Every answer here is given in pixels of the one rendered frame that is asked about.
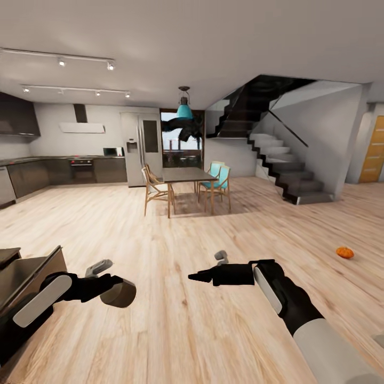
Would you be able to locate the pillar candle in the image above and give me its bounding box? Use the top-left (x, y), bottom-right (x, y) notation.
top-left (100, 279), bottom-right (137, 308)

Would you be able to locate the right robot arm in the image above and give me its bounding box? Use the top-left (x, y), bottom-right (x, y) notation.
top-left (188, 250), bottom-right (384, 384)

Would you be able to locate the pumpkin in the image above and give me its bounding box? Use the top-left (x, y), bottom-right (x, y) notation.
top-left (336, 247), bottom-right (354, 258)

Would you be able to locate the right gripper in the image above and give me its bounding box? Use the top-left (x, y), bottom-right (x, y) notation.
top-left (188, 263), bottom-right (242, 286)

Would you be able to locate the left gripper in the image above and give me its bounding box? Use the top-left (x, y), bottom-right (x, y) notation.
top-left (81, 273), bottom-right (124, 302)

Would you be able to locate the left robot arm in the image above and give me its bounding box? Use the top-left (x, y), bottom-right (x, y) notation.
top-left (0, 259), bottom-right (124, 366)

